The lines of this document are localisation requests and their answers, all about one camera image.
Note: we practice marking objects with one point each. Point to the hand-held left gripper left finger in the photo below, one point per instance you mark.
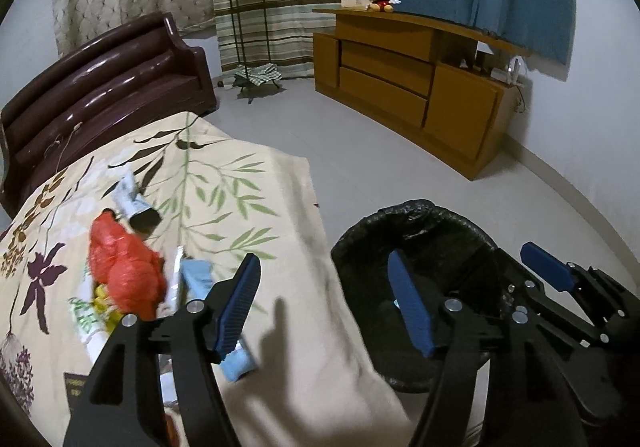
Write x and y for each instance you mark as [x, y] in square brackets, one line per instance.
[240, 307]

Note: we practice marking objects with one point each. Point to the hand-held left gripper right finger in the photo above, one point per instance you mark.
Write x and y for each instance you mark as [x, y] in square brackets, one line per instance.
[410, 302]

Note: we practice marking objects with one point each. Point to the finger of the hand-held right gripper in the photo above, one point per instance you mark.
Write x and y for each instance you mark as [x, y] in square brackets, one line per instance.
[545, 264]
[520, 282]

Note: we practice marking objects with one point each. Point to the black-lined trash bin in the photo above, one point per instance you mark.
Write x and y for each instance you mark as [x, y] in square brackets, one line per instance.
[370, 247]

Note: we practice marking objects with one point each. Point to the red plastic bag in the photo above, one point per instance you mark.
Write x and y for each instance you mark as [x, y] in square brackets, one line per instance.
[125, 262]

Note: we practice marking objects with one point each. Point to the white tube with green print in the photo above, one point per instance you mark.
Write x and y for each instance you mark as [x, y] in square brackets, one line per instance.
[85, 324]

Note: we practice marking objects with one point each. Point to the light blue packet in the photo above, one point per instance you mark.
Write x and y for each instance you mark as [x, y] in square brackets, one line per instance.
[200, 277]

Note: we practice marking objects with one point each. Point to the thin white wrapper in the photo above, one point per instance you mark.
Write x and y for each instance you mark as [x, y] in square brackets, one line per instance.
[175, 277]

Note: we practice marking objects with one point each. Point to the floral bed blanket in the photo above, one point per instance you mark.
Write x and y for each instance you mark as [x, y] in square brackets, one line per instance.
[250, 207]

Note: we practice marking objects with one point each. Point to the yellow wrapper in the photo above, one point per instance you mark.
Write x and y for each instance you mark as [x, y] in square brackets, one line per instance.
[102, 299]

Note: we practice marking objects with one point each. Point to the grey-white squeeze tube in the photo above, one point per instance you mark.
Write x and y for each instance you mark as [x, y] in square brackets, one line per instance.
[127, 197]

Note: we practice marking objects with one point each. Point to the white router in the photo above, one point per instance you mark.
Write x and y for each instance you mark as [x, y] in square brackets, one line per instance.
[512, 69]

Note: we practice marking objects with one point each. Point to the green checkered cloth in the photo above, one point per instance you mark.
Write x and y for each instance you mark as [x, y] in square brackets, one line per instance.
[260, 74]

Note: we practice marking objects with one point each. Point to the wooden cabinet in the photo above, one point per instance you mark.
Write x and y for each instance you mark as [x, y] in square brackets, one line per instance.
[390, 62]

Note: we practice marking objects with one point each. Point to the brown leather headboard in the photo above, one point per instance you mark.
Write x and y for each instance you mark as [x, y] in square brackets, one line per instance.
[100, 92]

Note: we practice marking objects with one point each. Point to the black metal plant stand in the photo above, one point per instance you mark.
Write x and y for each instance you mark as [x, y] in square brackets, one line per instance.
[235, 27]

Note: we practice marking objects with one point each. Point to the tissue box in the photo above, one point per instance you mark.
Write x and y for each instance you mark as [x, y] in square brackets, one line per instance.
[355, 2]

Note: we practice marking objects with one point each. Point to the striped curtain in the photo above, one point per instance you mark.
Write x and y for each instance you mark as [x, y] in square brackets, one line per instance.
[300, 2]

